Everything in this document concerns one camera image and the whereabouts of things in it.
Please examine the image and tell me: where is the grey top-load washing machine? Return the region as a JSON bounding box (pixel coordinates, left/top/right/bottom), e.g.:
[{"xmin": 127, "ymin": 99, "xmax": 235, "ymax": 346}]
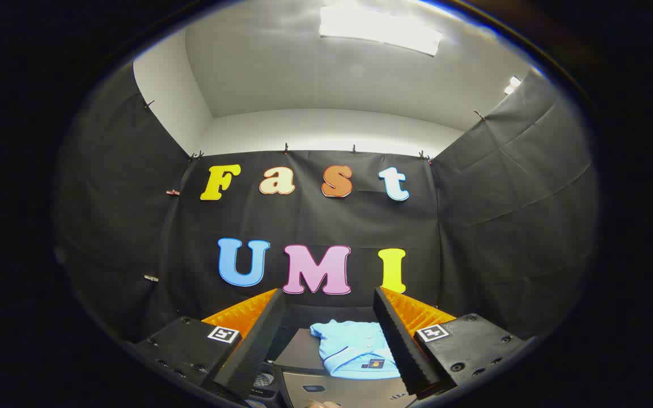
[{"xmin": 250, "ymin": 365, "xmax": 285, "ymax": 408}]

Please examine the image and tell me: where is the grey side table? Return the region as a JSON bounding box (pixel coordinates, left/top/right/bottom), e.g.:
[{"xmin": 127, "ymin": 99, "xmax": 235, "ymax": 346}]
[{"xmin": 281, "ymin": 370, "xmax": 418, "ymax": 408}]

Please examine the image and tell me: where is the large ceiling light panel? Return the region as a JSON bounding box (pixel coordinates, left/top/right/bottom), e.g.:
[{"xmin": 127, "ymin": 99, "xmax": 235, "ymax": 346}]
[{"xmin": 319, "ymin": 5, "xmax": 443, "ymax": 57}]

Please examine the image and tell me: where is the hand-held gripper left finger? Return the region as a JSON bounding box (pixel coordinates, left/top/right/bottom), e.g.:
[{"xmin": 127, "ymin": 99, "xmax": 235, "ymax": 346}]
[{"xmin": 134, "ymin": 288, "xmax": 287, "ymax": 399}]

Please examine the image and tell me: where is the black backdrop cloth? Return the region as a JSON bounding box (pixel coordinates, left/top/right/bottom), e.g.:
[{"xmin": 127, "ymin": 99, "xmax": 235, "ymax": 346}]
[{"xmin": 54, "ymin": 62, "xmax": 599, "ymax": 346}]

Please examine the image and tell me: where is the light blue button shirt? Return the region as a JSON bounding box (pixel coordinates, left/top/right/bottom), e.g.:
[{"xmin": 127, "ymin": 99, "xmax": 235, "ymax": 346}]
[{"xmin": 310, "ymin": 320, "xmax": 402, "ymax": 380}]

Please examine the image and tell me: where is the dark glass washing machine lid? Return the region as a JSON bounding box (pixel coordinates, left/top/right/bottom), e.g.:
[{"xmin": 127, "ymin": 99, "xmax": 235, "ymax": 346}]
[{"xmin": 273, "ymin": 328, "xmax": 327, "ymax": 372}]

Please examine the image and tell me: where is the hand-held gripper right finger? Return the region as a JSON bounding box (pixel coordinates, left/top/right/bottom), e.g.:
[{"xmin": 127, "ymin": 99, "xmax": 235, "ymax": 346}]
[{"xmin": 372, "ymin": 286, "xmax": 538, "ymax": 397}]

